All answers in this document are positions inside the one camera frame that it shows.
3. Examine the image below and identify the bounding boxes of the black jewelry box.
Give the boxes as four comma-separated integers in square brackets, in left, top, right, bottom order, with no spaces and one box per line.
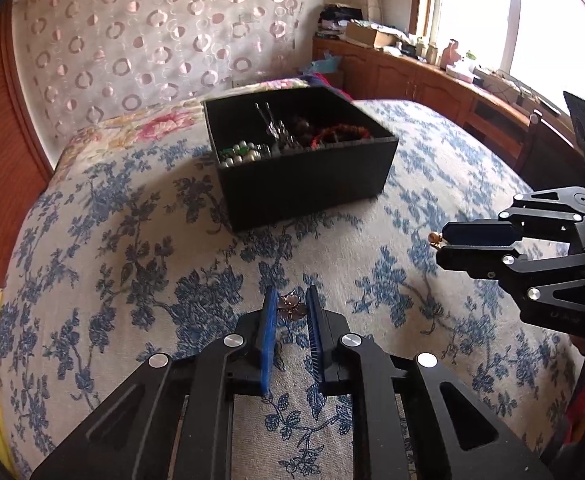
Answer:
[202,85,399,233]

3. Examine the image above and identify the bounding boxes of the blue bag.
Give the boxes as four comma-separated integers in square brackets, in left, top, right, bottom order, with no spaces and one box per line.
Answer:
[303,55,344,82]

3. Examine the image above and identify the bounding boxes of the pile of dark clothes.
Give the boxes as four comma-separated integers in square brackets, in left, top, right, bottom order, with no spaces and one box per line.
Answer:
[317,4,364,39]

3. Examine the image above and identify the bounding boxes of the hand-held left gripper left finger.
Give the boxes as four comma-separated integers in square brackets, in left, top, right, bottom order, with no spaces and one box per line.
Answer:
[30,286,279,480]

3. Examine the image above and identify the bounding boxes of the small flower brooch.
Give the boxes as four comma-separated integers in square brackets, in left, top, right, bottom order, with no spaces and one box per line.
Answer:
[278,292,308,319]

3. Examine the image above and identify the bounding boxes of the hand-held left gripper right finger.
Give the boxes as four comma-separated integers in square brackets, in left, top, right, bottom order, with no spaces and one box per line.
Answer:
[305,285,543,480]

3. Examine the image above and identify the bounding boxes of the cardboard box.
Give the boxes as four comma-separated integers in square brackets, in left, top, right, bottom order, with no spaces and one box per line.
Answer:
[345,21,399,49]

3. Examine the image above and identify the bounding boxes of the blue floral bedspread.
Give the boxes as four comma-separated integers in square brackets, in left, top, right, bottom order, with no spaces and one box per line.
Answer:
[0,97,585,480]

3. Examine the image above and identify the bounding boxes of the white pearl necklace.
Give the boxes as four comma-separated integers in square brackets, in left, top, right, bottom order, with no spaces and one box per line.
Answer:
[221,141,269,169]

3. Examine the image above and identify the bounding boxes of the window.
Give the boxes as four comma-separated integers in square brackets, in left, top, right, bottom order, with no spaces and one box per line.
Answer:
[413,0,585,92]

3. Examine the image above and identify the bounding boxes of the dark wooden chair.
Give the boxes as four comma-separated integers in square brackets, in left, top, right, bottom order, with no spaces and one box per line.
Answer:
[515,110,585,183]

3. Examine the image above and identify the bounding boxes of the wooden headboard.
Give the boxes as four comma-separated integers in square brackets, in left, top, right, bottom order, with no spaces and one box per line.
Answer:
[0,0,54,292]

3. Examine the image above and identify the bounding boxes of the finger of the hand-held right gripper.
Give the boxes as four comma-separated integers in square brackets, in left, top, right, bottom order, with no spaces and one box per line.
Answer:
[435,242,585,331]
[445,187,585,251]

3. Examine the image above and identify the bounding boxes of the silver chain necklace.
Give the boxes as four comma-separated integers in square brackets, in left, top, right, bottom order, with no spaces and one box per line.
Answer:
[254,102,301,155]

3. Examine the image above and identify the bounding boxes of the pink figurine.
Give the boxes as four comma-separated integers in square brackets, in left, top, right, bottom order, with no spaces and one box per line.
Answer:
[441,39,466,67]

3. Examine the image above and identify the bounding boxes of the wooden cabinet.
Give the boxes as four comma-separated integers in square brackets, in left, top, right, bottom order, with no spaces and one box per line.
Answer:
[313,35,543,137]

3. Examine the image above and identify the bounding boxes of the white tissue box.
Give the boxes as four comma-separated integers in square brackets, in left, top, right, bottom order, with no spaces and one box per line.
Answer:
[445,62,476,84]

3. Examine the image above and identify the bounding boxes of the pink floral quilt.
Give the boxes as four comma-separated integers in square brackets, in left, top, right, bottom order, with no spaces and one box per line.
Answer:
[55,109,208,181]

